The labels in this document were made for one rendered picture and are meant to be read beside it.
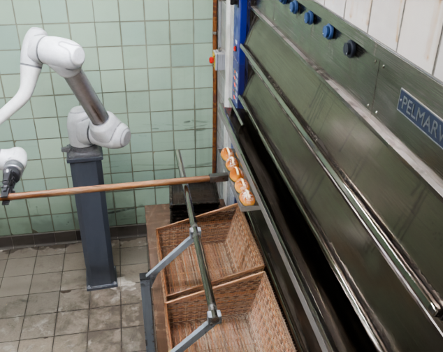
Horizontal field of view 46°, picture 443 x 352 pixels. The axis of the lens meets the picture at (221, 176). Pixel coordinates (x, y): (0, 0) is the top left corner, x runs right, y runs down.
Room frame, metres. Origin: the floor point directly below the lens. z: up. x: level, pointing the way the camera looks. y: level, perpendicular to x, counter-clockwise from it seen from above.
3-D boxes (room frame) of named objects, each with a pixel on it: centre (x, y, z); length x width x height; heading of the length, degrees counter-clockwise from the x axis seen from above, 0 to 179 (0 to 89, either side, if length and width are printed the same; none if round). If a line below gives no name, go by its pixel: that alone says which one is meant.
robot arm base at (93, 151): (2.75, 0.83, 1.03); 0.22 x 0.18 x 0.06; 104
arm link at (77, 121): (2.75, 0.81, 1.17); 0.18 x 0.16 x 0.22; 65
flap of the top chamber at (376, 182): (1.61, -0.29, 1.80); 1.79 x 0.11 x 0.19; 10
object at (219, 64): (3.08, 0.02, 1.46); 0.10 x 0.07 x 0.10; 10
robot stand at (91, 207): (2.75, 0.82, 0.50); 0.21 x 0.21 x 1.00; 14
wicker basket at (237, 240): (2.13, 0.07, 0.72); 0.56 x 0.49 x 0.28; 11
